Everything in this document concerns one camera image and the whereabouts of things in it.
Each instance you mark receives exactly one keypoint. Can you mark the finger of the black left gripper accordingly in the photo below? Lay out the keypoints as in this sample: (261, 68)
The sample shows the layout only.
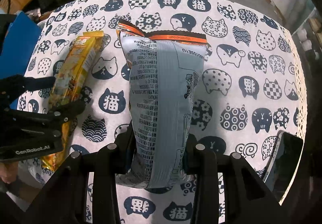
(67, 112)
(14, 86)

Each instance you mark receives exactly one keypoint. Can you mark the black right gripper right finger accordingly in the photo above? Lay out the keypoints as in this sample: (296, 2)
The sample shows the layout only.
(202, 162)

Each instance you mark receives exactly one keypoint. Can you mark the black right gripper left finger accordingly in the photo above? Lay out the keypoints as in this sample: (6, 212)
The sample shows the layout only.
(113, 159)

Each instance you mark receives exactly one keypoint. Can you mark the yellow chip pack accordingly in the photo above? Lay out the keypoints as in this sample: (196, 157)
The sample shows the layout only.
(69, 82)

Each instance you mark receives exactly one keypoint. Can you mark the white orange chip bag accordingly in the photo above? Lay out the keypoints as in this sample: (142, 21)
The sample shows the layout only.
(165, 67)

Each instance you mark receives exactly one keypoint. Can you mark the person's left hand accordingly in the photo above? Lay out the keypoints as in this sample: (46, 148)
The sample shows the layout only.
(9, 172)

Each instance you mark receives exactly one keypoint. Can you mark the blue cardboard box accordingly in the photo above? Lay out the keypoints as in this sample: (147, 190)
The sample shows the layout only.
(19, 35)

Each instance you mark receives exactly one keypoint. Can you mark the cat pattern tablecloth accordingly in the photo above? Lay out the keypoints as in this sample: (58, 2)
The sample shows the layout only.
(247, 92)

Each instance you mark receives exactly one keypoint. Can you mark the black smartphone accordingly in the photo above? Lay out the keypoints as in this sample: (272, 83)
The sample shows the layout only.
(283, 164)

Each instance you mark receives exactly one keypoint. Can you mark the shoe rack with shoes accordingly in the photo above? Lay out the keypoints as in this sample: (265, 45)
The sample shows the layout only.
(307, 38)

